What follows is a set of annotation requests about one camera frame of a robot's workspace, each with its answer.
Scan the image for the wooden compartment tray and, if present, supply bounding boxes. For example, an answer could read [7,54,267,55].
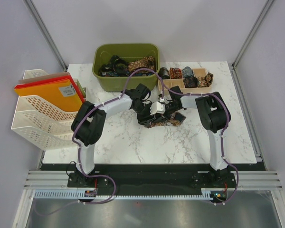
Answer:
[163,68,211,94]

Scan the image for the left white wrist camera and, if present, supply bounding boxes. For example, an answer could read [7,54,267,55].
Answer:
[150,99,166,115]

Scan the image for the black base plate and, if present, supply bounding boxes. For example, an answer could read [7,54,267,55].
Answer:
[67,164,236,195]

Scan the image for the red patterned rolled tie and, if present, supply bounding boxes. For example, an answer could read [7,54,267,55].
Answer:
[169,67,183,79]

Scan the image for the aluminium corner post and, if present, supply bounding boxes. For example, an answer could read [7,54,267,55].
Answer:
[23,0,68,72]
[231,0,275,70]

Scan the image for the orange folder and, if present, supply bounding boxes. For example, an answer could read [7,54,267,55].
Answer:
[14,79,84,112]

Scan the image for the brown patterned loose tie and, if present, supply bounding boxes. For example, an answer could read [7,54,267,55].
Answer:
[197,72,214,87]

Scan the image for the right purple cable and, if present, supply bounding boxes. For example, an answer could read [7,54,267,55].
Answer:
[159,80,240,206]

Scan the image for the purple cable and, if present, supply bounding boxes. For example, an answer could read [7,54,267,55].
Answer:
[159,80,240,206]
[34,68,164,216]

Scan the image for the dark patterned rolled tie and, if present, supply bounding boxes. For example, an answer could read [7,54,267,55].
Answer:
[183,76,198,88]

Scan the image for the black ties in bin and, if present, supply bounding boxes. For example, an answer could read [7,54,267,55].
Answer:
[98,55,130,77]

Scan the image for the right aluminium corner post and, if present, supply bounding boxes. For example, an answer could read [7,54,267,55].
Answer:
[231,0,275,70]

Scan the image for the left aluminium corner post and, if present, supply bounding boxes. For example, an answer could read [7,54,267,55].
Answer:
[23,0,68,72]

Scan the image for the white plastic file rack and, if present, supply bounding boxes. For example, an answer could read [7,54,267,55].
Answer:
[11,69,90,151]

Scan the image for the brown patterned tie in bin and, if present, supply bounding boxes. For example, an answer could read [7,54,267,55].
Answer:
[128,56,155,73]

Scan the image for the brown cat pattern tie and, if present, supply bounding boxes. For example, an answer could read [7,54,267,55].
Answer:
[144,112,186,128]

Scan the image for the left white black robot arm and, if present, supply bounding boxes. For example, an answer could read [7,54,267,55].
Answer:
[71,84,155,187]

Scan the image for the red folder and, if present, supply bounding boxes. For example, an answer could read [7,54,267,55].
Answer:
[14,73,84,100]

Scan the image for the olive green plastic bin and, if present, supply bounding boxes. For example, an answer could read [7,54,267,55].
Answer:
[93,43,160,92]

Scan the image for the aluminium rail frame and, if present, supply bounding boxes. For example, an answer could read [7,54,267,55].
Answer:
[24,171,282,190]

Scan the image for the black rolled tie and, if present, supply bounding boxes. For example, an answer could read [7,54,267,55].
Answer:
[158,67,170,80]

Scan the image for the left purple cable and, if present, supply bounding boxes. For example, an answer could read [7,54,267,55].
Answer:
[34,68,164,216]

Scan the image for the white slotted cable duct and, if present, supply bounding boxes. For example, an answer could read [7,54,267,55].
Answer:
[34,189,226,200]

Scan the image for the grey blue rolled tie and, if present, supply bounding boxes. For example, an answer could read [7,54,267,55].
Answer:
[181,66,194,78]

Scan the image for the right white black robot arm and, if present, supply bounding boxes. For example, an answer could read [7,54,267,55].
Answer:
[168,86,231,187]

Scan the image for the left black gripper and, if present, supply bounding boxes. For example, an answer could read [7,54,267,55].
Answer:
[133,103,156,127]

